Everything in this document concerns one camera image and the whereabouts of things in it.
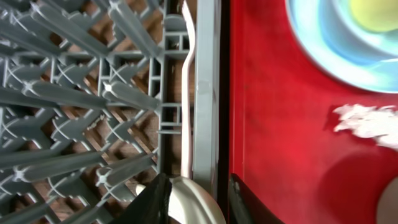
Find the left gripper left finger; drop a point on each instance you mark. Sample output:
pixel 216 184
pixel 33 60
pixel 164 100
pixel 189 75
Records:
pixel 151 206

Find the light blue bowl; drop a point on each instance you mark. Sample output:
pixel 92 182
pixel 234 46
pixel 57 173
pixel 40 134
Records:
pixel 352 41

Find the cream plastic spoon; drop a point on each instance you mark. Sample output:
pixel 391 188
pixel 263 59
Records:
pixel 189 203

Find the crumpled white tissue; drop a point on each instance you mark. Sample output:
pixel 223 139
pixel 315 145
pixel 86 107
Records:
pixel 369 122

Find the light blue plate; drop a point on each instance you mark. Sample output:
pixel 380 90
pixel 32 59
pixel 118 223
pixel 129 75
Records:
pixel 303 17

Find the grey dishwasher rack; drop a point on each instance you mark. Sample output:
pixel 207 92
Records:
pixel 91 104

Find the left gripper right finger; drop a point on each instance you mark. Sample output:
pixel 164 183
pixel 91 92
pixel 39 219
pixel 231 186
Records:
pixel 245 207

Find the red plastic tray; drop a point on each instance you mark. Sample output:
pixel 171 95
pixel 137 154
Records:
pixel 282 142

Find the cream plastic fork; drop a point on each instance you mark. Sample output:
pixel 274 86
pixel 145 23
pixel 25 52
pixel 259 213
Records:
pixel 186 148

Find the yellow plastic cup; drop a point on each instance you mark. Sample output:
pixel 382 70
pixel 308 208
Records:
pixel 375 15

